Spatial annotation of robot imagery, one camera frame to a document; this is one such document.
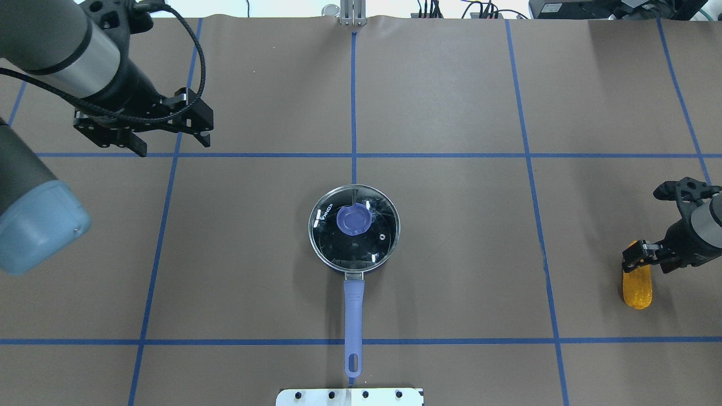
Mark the glass lid purple knob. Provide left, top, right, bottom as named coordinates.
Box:
left=309, top=184, right=400, bottom=273

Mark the dark blue saucepan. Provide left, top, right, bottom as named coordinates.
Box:
left=307, top=183, right=400, bottom=381

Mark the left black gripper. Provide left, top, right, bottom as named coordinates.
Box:
left=74, top=62, right=214, bottom=157

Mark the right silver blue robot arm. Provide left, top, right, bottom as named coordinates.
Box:
left=621, top=196, right=721, bottom=274

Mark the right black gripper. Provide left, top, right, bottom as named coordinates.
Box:
left=622, top=219, right=721, bottom=274

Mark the yellow plastic corn cob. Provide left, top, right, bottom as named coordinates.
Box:
left=622, top=266, right=653, bottom=310

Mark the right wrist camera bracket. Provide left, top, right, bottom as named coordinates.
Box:
left=653, top=177, right=721, bottom=219

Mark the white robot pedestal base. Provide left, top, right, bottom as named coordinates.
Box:
left=275, top=387, right=425, bottom=405

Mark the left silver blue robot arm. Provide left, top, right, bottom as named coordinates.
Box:
left=2, top=1, right=214, bottom=275

